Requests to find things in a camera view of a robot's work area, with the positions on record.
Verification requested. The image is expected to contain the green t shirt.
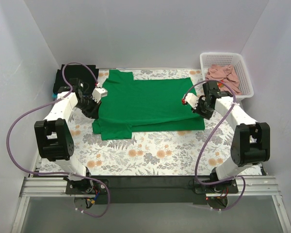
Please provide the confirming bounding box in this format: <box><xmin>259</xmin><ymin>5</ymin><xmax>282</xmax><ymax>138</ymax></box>
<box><xmin>92</xmin><ymin>69</ymin><xmax>205</xmax><ymax>140</ymax></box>

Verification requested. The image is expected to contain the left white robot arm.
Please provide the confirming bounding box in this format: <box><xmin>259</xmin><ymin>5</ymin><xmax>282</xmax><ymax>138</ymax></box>
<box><xmin>34</xmin><ymin>78</ymin><xmax>108</xmax><ymax>176</ymax></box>

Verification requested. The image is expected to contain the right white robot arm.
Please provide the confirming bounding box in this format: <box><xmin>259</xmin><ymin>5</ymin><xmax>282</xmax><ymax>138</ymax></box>
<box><xmin>182</xmin><ymin>80</ymin><xmax>270</xmax><ymax>193</ymax></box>

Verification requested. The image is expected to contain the folded black t shirt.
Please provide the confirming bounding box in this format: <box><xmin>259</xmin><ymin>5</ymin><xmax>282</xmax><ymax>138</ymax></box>
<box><xmin>53</xmin><ymin>64</ymin><xmax>96</xmax><ymax>96</ymax></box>

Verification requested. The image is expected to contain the pink t shirt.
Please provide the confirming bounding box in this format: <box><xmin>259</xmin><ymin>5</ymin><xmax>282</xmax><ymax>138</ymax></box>
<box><xmin>205</xmin><ymin>65</ymin><xmax>242</xmax><ymax>95</ymax></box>

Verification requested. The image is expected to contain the white plastic basket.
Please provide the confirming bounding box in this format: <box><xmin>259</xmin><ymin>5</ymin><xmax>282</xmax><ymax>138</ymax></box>
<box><xmin>200</xmin><ymin>52</ymin><xmax>254</xmax><ymax>101</ymax></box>

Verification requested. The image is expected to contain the floral table mat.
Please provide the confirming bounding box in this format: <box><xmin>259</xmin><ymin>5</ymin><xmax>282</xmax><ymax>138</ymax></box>
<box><xmin>38</xmin><ymin>68</ymin><xmax>266</xmax><ymax>176</ymax></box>

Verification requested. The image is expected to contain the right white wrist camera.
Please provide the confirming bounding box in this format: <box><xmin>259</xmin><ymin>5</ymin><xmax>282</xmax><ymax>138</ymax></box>
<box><xmin>181</xmin><ymin>93</ymin><xmax>198</xmax><ymax>110</ymax></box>

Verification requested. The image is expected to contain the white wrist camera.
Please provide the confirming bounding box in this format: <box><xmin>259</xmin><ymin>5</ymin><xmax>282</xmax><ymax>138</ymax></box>
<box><xmin>92</xmin><ymin>83</ymin><xmax>108</xmax><ymax>103</ymax></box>
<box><xmin>181</xmin><ymin>93</ymin><xmax>198</xmax><ymax>110</ymax></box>

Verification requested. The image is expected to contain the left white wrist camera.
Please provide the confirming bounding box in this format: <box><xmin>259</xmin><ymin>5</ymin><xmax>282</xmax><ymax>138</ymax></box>
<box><xmin>92</xmin><ymin>83</ymin><xmax>108</xmax><ymax>103</ymax></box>

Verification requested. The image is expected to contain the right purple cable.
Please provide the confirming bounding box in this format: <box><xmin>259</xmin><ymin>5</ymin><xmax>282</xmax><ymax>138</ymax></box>
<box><xmin>184</xmin><ymin>80</ymin><xmax>246</xmax><ymax>212</ymax></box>

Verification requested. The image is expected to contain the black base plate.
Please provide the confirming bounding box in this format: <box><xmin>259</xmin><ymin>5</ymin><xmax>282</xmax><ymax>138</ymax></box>
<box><xmin>65</xmin><ymin>176</ymin><xmax>239</xmax><ymax>205</ymax></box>

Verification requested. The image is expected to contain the aluminium frame rail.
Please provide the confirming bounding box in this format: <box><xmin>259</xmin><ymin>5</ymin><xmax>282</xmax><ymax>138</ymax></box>
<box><xmin>12</xmin><ymin>173</ymin><xmax>291</xmax><ymax>233</ymax></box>

